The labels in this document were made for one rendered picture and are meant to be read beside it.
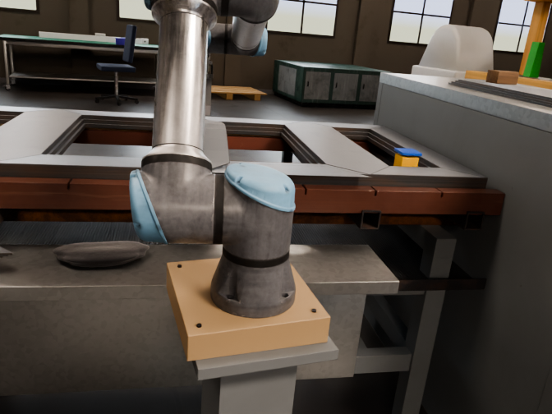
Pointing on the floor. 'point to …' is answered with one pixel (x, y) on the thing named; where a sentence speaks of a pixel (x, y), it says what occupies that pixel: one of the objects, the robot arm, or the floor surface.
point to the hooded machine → (456, 52)
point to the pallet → (236, 92)
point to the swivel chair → (121, 66)
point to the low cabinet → (326, 85)
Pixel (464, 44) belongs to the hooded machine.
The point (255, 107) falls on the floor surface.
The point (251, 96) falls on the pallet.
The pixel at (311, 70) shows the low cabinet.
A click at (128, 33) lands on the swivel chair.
